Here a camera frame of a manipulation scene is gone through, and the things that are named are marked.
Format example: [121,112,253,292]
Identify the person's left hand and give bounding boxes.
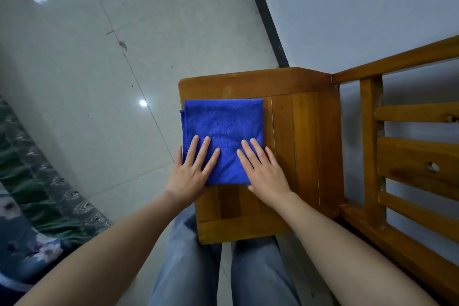
[164,135,221,208]

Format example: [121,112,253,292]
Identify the person's right hand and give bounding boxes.
[236,138,293,209]

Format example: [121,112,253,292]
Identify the blue cloth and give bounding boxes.
[179,98,265,186]

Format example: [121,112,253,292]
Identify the person's right forearm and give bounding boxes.
[274,191,438,306]

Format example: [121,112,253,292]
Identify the person's left forearm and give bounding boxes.
[14,191,187,306]

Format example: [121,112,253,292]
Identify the person's blue jeans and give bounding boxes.
[147,203,302,306]

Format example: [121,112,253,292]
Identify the wooden chair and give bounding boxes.
[178,35,459,306]

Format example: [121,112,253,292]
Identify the bed with blue floral sheet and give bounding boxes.
[0,96,114,306]

